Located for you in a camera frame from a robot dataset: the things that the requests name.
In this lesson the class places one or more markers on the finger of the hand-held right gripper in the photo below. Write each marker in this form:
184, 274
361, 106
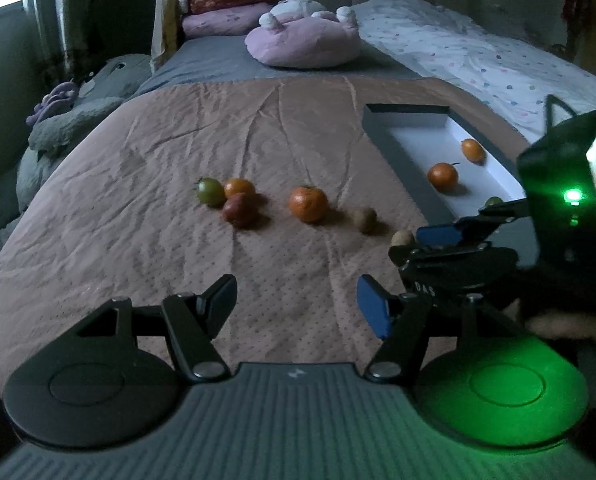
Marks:
438, 235
403, 255

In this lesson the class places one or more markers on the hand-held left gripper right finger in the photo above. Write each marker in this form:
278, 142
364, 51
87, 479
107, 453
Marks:
373, 310

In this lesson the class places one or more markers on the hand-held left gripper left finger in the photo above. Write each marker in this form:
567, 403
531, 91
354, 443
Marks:
223, 300

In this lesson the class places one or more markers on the brown longan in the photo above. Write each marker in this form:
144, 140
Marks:
402, 236
365, 220

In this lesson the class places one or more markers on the tangerine with stem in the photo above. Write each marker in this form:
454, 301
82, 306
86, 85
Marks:
443, 176

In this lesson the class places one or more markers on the green round fruit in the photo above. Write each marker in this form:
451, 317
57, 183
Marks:
210, 191
493, 201

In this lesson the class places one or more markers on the black box with white inside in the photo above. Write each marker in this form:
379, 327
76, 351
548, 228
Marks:
408, 160

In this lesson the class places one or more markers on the oval orange kumquat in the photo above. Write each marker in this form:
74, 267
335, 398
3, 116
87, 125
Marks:
472, 150

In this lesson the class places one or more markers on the red passion fruit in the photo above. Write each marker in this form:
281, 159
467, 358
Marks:
240, 210

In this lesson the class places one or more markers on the small orange mandarin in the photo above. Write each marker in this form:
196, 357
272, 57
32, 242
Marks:
239, 186

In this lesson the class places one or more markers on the person's right hand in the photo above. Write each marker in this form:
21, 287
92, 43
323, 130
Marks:
563, 327

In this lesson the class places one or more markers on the orange dotted blanket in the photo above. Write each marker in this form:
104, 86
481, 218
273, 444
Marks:
153, 170

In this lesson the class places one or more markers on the white polka dot duvet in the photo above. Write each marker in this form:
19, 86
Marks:
453, 45

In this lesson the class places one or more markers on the grey plush toy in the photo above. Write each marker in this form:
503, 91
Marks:
78, 120

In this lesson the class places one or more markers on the pink plush animal cushion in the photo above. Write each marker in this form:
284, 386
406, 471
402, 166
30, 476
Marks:
303, 42

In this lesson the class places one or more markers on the red hanging ornament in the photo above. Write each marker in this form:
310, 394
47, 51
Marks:
578, 5

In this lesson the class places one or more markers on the grey bed sheet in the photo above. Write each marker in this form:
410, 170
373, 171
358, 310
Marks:
213, 62

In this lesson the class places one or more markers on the purple plush toy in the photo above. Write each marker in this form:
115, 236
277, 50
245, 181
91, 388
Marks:
53, 100

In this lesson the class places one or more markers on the pink dotted pillow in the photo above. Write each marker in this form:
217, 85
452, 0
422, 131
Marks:
218, 23

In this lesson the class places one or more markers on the red patterned pillow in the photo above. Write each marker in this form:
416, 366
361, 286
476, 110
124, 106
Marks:
223, 3

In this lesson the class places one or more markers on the yellow white hanging cloth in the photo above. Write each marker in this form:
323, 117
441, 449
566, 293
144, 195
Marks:
168, 5

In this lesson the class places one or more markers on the grey curtain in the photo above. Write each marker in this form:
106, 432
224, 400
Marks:
58, 10

